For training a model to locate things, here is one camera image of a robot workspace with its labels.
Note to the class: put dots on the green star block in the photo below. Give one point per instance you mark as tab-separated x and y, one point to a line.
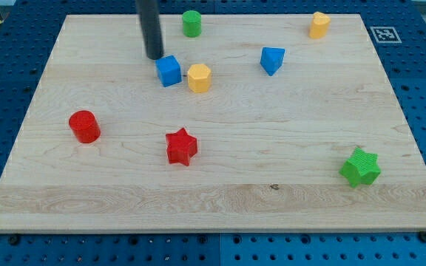
360	168

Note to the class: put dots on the red star block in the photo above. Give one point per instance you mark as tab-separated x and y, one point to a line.
180	147

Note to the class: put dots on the white fiducial marker tag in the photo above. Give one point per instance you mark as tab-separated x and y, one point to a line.
385	35

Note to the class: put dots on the blue cube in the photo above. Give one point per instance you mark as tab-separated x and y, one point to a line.
168	70

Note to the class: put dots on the wooden board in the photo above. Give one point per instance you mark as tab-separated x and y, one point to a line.
269	148

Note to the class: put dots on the yellow hexagon block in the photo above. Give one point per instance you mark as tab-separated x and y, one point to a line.
199	78

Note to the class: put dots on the red cylinder block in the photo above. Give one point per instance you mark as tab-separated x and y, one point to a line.
84	126

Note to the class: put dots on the green cylinder block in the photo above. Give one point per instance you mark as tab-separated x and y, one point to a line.
192	24

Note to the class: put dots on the yellow heart block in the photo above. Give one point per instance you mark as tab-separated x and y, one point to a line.
319	25

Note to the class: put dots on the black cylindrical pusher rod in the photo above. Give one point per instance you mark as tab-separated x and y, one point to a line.
149	18

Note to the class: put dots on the blue triangle block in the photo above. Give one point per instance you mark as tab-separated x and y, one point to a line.
271	59

